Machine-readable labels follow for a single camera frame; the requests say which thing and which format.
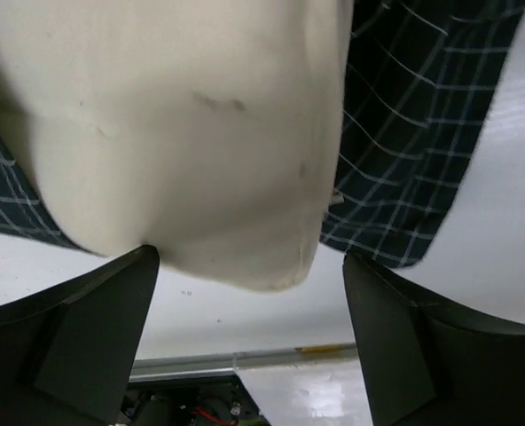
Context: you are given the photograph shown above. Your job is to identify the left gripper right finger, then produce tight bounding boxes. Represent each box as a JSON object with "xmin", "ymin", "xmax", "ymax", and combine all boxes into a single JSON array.
[{"xmin": 343, "ymin": 254, "xmax": 525, "ymax": 426}]

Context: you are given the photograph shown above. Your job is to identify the dark checked pillowcase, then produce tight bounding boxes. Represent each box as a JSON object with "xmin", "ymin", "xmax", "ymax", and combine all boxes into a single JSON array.
[{"xmin": 0, "ymin": 1, "xmax": 525, "ymax": 268}]

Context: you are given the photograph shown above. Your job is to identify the cream pillow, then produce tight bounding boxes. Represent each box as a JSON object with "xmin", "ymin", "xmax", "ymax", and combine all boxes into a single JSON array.
[{"xmin": 0, "ymin": 1, "xmax": 354, "ymax": 292}]

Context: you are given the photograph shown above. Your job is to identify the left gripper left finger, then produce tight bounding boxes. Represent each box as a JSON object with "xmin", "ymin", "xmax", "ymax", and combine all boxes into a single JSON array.
[{"xmin": 0, "ymin": 246, "xmax": 160, "ymax": 425}]

